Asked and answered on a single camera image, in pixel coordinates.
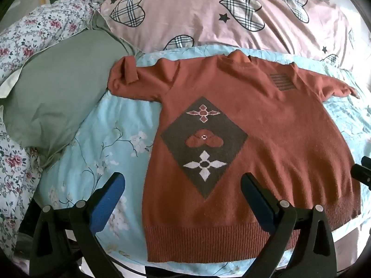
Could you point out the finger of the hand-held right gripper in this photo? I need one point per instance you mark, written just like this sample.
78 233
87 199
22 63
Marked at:
362 176
367 160

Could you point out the white floral quilt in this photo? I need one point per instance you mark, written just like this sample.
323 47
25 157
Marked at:
37 20

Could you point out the pink quilt with plaid hearts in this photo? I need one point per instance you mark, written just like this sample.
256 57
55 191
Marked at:
197 14

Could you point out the light blue floral bed sheet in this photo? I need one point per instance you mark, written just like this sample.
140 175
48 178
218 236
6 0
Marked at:
110 139

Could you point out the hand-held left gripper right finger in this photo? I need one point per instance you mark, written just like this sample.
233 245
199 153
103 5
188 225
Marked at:
258 204

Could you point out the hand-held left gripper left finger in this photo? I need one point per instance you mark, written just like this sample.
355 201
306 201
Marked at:
107 204

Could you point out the rust red knitted sweater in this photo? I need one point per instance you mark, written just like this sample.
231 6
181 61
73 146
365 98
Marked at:
269 127

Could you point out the green pillow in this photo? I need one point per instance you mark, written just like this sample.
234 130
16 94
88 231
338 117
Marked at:
61 87

